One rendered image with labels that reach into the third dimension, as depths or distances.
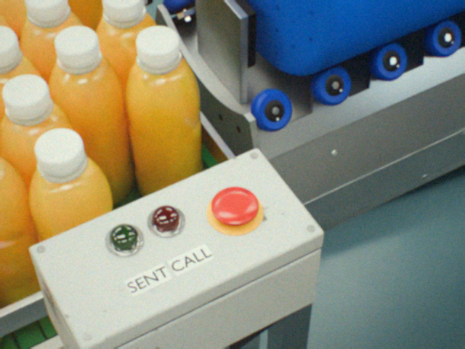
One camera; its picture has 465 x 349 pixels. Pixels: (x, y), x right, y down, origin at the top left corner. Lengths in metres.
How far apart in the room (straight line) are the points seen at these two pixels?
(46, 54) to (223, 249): 0.31
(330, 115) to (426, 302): 1.03
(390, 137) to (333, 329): 0.90
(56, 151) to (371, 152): 0.45
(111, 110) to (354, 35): 0.24
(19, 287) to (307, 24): 0.37
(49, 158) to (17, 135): 0.08
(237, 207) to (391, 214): 1.43
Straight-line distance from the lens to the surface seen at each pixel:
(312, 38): 0.90
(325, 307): 1.94
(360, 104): 1.02
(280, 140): 0.98
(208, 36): 1.02
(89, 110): 0.85
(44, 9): 0.87
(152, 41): 0.82
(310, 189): 1.04
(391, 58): 1.01
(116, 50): 0.88
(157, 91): 0.83
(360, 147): 1.05
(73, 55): 0.82
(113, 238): 0.67
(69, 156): 0.73
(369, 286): 1.98
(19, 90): 0.80
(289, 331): 1.40
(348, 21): 0.87
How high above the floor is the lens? 1.65
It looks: 50 degrees down
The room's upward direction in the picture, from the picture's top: 1 degrees counter-clockwise
